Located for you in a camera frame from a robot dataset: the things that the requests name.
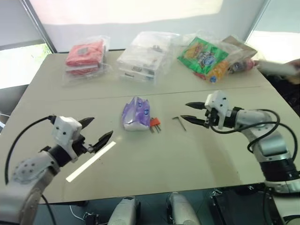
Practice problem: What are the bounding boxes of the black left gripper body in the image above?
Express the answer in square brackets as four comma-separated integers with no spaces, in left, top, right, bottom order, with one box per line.
[71,135,94,157]

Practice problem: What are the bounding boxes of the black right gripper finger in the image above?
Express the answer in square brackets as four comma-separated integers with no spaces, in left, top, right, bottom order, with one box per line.
[180,114,207,128]
[185,101,206,111]

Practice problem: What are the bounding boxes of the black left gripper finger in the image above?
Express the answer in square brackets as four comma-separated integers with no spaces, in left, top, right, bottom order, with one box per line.
[78,117,95,129]
[90,130,114,154]

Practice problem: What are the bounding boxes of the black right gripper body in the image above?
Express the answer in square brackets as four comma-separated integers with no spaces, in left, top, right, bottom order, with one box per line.
[203,107,220,130]

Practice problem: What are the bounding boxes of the metal hex key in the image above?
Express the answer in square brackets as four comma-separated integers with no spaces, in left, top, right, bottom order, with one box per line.
[172,116,187,132]

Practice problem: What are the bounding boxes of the purple tissue pack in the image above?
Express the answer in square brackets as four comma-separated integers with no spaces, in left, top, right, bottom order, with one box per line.
[121,96,151,132]

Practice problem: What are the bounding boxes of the green snack bag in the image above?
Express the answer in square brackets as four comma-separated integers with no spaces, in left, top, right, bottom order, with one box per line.
[176,36,230,84]

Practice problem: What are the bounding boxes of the bagged red packets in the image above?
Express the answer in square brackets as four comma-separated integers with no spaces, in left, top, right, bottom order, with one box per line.
[62,35,111,88]

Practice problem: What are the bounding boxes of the clear bag with brown card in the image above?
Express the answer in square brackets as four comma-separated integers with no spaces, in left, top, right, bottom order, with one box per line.
[220,34,259,75]

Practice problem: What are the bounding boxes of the clear bag of white boxes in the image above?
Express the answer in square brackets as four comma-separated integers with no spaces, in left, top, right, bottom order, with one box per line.
[116,31,181,86]

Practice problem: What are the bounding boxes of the grey rounded robot shell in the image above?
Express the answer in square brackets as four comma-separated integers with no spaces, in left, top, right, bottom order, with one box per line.
[165,191,202,225]
[107,196,142,225]

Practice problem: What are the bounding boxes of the small black clip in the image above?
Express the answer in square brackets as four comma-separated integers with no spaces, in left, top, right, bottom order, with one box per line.
[83,211,99,225]

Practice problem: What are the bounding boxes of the person arm in white sleeve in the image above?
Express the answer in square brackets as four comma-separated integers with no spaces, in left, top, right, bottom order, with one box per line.
[254,58,300,78]

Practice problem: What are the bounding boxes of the dark patterned clothing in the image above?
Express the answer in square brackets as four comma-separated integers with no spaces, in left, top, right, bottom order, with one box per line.
[263,71,300,115]

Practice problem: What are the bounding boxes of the black case with clips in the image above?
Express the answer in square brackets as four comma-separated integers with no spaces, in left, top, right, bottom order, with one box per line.
[209,186,276,225]

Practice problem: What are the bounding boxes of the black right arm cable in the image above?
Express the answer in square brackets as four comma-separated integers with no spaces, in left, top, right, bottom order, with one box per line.
[210,109,297,160]

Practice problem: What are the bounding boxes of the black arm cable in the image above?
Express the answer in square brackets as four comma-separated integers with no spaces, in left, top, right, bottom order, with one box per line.
[4,115,56,188]
[210,109,297,160]

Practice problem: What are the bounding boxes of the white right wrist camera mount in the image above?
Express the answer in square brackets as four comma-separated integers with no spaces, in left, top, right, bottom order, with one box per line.
[204,90,229,130]

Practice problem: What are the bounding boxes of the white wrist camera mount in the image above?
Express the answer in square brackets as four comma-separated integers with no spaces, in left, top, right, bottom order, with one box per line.
[204,90,229,130]
[50,115,83,163]

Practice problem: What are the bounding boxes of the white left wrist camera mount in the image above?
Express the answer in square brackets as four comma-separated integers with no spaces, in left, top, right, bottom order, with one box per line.
[50,115,83,163]

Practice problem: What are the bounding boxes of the thin white cable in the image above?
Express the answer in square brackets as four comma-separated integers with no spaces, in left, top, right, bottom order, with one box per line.
[69,205,85,221]

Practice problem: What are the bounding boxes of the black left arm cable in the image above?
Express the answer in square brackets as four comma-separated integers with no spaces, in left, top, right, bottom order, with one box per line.
[4,115,56,188]

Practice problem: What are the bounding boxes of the dark window frame bar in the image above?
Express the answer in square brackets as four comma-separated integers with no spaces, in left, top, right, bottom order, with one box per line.
[22,0,58,55]

